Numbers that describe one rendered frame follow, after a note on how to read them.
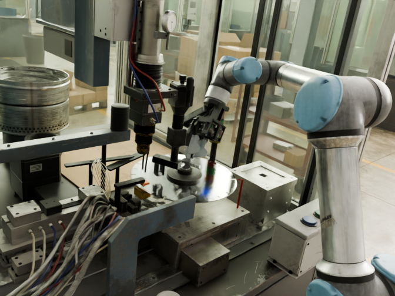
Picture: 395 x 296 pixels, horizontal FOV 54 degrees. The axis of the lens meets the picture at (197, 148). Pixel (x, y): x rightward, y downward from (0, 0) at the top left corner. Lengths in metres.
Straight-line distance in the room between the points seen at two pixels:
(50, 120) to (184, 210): 0.81
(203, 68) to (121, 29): 0.80
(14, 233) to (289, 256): 0.76
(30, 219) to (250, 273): 0.63
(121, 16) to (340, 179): 0.61
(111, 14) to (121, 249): 0.54
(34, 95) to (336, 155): 1.12
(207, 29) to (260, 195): 0.76
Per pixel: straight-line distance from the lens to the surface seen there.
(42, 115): 1.59
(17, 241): 1.15
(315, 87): 0.82
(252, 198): 1.36
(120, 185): 1.05
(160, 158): 1.11
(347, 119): 0.82
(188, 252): 1.09
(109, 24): 0.97
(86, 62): 1.08
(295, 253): 1.17
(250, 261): 1.22
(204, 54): 1.71
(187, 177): 1.17
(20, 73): 1.81
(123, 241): 0.90
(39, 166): 1.35
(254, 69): 1.14
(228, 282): 1.13
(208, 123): 1.19
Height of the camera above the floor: 1.47
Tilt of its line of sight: 21 degrees down
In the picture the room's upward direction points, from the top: 7 degrees clockwise
